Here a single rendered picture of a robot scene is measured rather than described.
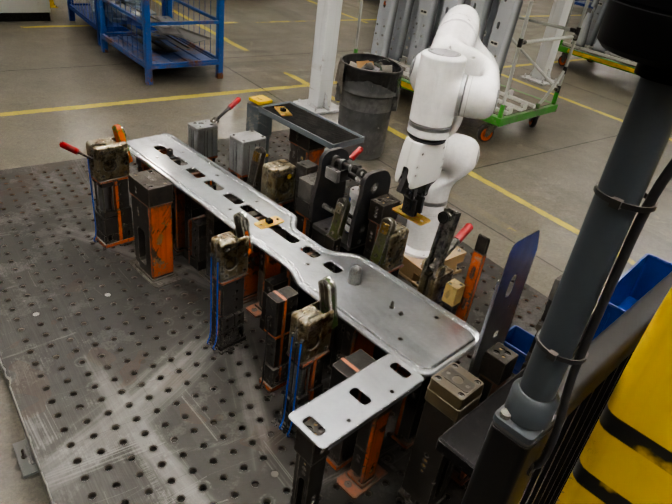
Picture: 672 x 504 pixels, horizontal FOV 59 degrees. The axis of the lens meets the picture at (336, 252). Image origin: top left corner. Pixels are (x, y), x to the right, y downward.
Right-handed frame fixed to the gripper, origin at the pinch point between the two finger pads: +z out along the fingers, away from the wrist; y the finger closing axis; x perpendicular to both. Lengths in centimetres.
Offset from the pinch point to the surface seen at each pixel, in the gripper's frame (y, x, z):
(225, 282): 21, -38, 34
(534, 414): 65, 57, -30
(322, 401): 33.5, 12.1, 27.2
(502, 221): -250, -98, 130
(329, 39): -286, -322, 65
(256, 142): -17, -76, 18
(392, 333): 7.3, 6.7, 27.5
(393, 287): -6.2, -5.1, 27.6
